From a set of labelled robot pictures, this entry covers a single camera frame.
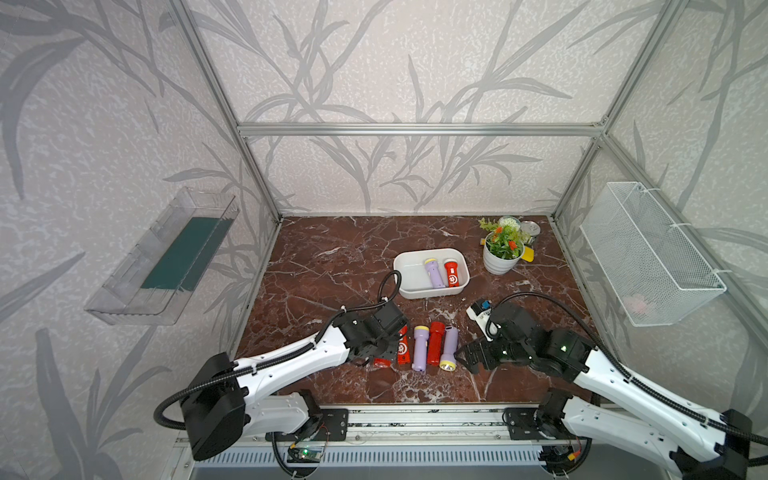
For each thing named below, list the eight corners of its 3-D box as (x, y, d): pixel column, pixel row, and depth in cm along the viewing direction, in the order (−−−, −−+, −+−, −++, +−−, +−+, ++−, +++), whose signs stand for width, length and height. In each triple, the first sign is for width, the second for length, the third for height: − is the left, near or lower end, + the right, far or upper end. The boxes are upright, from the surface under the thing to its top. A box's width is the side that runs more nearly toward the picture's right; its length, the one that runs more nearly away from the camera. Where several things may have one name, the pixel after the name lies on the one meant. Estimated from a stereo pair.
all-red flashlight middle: (423, 364, 86) (424, 359, 83) (430, 324, 93) (431, 319, 90) (439, 367, 85) (440, 363, 82) (444, 327, 93) (446, 322, 90)
